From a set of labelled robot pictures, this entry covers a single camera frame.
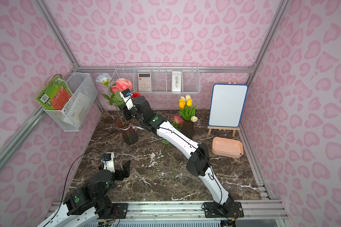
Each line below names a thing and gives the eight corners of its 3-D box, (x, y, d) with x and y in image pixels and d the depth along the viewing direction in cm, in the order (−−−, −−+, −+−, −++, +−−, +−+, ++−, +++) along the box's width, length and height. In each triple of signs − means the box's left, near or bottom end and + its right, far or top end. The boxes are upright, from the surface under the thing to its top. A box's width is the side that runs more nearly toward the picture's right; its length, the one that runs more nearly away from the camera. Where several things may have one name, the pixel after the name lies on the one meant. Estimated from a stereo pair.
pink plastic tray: (211, 154, 95) (213, 151, 92) (212, 138, 104) (213, 135, 100) (241, 159, 93) (244, 156, 90) (239, 142, 101) (241, 139, 98)
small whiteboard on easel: (207, 136, 105) (217, 101, 79) (204, 119, 116) (212, 84, 89) (235, 135, 105) (254, 101, 79) (230, 119, 115) (245, 83, 89)
